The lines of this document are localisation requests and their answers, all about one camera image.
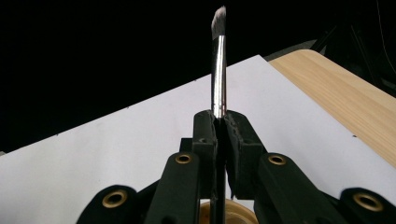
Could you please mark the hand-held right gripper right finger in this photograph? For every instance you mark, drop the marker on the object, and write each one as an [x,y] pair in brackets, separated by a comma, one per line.
[244,149]

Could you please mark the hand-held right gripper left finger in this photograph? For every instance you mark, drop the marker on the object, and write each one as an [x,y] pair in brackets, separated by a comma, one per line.
[205,137]

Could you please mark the black makeup brush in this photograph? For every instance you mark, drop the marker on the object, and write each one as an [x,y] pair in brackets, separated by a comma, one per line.
[219,77]

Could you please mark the white paper sheet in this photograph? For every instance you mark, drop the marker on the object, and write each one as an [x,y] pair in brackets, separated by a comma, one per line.
[109,161]

